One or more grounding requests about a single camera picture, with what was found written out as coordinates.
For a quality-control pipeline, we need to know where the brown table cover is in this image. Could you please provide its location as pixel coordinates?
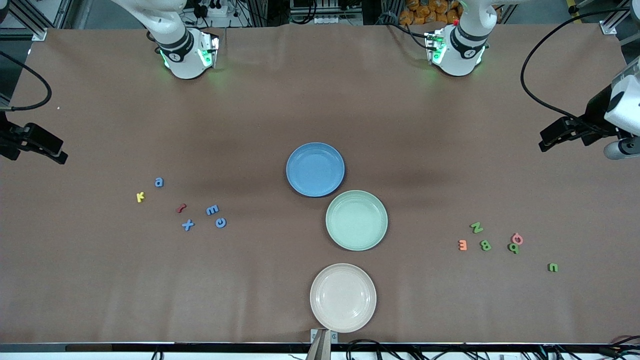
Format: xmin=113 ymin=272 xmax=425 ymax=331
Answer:
xmin=0 ymin=22 xmax=640 ymax=346

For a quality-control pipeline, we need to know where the orange packets pile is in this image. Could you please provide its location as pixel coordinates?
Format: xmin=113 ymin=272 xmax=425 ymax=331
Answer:
xmin=400 ymin=0 xmax=463 ymax=26

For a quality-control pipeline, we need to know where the green round plate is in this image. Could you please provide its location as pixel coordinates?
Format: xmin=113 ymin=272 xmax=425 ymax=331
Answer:
xmin=325 ymin=190 xmax=389 ymax=252

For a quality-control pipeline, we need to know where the blue round plate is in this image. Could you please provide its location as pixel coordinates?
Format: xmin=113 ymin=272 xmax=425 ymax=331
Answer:
xmin=286 ymin=142 xmax=346 ymax=198

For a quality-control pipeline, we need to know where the beige round plate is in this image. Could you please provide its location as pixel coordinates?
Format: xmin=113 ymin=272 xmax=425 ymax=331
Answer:
xmin=310 ymin=263 xmax=377 ymax=334

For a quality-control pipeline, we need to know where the black background equipment rack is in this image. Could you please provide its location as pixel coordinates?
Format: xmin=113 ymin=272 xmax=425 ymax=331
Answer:
xmin=290 ymin=0 xmax=363 ymax=25

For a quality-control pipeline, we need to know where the grey metal table clamp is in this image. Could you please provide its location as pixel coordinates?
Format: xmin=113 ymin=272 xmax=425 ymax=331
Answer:
xmin=310 ymin=328 xmax=339 ymax=360

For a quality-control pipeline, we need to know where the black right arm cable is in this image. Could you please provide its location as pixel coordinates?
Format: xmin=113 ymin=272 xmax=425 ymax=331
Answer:
xmin=0 ymin=50 xmax=53 ymax=111

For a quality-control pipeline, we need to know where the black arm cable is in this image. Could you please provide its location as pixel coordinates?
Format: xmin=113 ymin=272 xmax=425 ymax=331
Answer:
xmin=0 ymin=50 xmax=53 ymax=111
xmin=520 ymin=6 xmax=640 ymax=133

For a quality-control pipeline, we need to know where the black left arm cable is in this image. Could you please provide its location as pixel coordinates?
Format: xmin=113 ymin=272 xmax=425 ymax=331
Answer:
xmin=520 ymin=6 xmax=640 ymax=133

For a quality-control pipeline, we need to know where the silver aluminium frame post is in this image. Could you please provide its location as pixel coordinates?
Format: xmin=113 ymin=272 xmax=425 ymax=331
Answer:
xmin=600 ymin=0 xmax=640 ymax=36
xmin=10 ymin=0 xmax=48 ymax=42

